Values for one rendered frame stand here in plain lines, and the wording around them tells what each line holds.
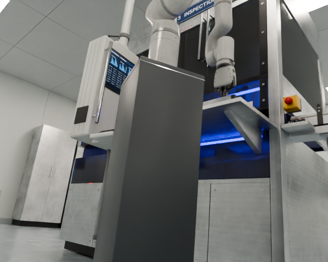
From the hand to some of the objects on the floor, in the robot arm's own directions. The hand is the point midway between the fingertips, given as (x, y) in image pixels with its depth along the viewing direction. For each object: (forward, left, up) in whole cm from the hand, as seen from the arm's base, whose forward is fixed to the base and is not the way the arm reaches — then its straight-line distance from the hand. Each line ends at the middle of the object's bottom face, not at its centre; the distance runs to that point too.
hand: (224, 96), depth 131 cm
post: (+39, +7, -92) cm, 101 cm away
